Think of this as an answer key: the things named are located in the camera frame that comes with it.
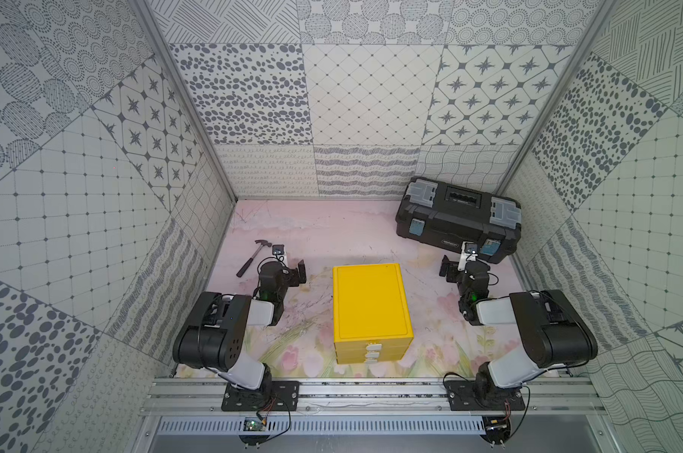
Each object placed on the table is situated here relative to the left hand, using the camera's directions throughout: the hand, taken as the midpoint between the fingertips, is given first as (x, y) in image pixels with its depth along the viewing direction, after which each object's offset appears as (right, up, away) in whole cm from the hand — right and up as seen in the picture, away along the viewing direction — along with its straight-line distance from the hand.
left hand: (287, 258), depth 94 cm
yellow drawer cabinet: (+27, -11, -28) cm, 41 cm away
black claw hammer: (-15, -1, +7) cm, 17 cm away
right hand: (+60, -1, +1) cm, 60 cm away
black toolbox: (+53, +15, -1) cm, 56 cm away
